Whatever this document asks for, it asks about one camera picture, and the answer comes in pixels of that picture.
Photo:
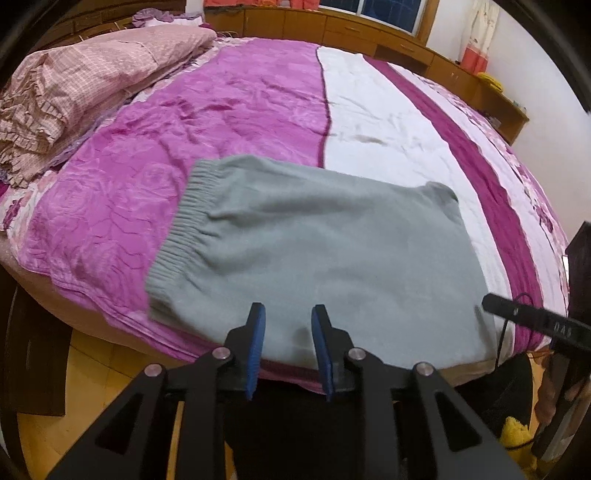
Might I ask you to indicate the dark wooden footboard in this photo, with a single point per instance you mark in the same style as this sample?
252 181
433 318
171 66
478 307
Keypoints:
27 341

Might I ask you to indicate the purple ruffled pillow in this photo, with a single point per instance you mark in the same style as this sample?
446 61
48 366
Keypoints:
161 16

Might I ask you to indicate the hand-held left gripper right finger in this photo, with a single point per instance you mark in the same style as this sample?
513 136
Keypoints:
321 350

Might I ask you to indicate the purple and white blanket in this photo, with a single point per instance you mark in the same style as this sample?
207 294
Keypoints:
184 124

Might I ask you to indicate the person's right hand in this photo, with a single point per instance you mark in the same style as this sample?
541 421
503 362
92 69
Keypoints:
547 392

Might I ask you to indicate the yellow cloth item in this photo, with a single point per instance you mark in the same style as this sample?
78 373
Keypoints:
490 81

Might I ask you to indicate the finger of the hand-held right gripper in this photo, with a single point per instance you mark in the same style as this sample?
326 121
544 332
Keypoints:
535 318
565 406

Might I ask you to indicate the dark wooden headboard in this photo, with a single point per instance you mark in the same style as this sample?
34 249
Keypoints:
111 23

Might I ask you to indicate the wooden wall cabinet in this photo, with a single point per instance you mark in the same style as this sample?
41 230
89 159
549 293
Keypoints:
369 37

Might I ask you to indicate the pink checked pillow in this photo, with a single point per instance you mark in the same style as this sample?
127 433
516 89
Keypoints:
92 78

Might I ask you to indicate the yellow plush slipper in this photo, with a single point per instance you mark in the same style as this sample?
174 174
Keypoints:
519 438

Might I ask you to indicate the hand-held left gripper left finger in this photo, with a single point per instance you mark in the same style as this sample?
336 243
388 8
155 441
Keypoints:
256 350

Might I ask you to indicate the dark brown stand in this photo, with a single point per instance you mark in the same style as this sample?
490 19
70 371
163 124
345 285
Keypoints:
579 277

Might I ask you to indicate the window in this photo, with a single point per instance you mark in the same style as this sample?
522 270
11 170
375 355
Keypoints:
369 14

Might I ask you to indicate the grey fleece pants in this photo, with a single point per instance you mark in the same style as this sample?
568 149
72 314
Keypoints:
323 249

